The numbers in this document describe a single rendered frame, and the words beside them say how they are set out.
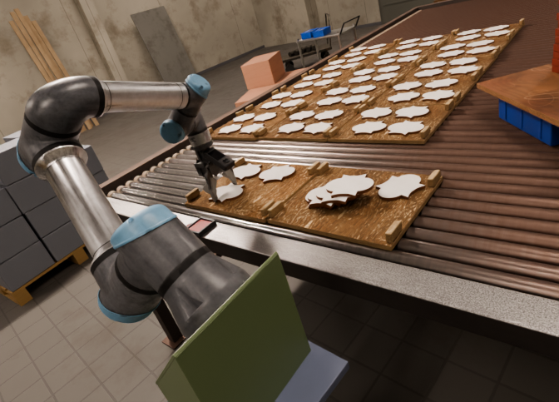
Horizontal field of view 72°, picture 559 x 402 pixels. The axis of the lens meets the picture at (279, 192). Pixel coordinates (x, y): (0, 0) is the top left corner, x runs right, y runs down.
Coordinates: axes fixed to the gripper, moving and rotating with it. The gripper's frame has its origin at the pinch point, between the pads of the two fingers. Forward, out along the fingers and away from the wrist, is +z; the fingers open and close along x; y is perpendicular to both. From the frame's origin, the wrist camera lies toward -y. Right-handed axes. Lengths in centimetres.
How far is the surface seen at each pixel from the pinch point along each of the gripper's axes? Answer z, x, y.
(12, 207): 13, 24, 225
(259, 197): 1.5, -0.9, -15.1
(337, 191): -2.1, -2.2, -47.5
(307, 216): 2.9, 4.6, -39.6
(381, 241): 4, 9, -65
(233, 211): 1.3, 8.9, -11.8
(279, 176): 0.4, -13.7, -14.6
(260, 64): 5, -309, 259
